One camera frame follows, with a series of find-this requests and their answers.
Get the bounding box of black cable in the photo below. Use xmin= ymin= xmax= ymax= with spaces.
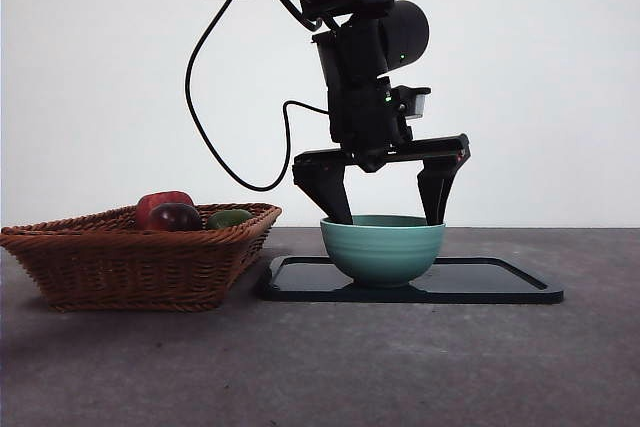
xmin=184 ymin=0 xmax=332 ymax=193

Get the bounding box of green avocado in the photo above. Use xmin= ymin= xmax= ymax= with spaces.
xmin=206 ymin=208 xmax=254 ymax=231

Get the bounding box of dark purple round fruit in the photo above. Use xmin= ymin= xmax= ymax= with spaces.
xmin=147 ymin=202 xmax=204 ymax=232

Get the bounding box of dark rectangular tray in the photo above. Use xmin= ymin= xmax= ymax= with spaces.
xmin=255 ymin=255 xmax=566 ymax=304

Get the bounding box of brown wicker basket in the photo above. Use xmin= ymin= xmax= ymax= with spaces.
xmin=0 ymin=202 xmax=284 ymax=313

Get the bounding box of teal ceramic bowl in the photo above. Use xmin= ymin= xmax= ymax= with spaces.
xmin=319 ymin=214 xmax=447 ymax=290

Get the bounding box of red apple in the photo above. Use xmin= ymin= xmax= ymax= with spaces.
xmin=135 ymin=191 xmax=196 ymax=231

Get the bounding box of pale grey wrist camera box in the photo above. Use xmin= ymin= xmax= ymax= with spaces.
xmin=399 ymin=86 xmax=432 ymax=124

